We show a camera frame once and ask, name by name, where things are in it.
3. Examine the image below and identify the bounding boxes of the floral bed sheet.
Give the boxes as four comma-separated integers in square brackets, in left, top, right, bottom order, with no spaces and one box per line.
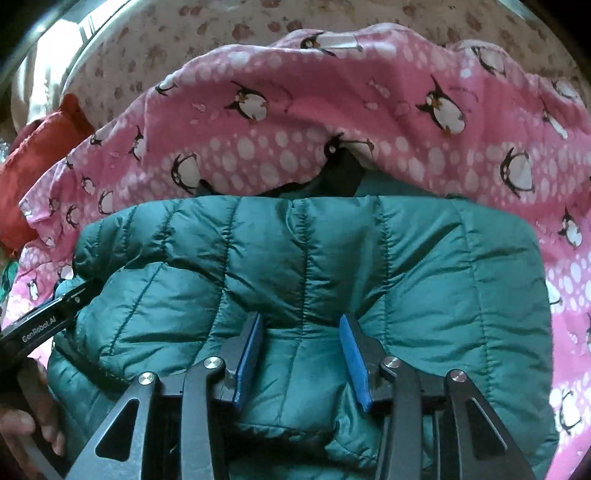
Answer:
[60,0,591,121]

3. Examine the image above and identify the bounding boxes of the green puffer jacket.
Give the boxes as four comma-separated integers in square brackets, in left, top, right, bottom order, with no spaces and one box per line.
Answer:
[46,150,560,480]

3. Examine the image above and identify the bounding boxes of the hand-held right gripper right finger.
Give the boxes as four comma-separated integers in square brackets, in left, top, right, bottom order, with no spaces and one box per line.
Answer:
[338,314,539,480]

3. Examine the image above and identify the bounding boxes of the person's left hand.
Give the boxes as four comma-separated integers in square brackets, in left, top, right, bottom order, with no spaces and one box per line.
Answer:
[0,360,66,467]

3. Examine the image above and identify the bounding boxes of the green patterned cloth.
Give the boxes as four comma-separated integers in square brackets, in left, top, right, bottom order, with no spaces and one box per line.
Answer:
[0,261,19,315]

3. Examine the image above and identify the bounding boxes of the pink penguin print blanket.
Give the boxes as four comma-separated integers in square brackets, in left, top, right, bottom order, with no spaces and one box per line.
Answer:
[0,23,591,462]

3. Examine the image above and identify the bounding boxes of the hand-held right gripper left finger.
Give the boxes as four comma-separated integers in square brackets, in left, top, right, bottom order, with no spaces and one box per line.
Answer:
[65,311,265,480]

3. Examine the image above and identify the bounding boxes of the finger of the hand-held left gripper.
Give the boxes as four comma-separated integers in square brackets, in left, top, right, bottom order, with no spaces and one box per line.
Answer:
[52,275,105,319]

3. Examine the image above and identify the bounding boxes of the red ruffled cushion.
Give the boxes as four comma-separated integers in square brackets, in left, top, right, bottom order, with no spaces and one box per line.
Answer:
[0,92,96,253]

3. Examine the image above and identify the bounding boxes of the beige curtain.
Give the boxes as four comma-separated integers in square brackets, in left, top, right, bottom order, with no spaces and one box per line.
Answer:
[11,37,86,131]

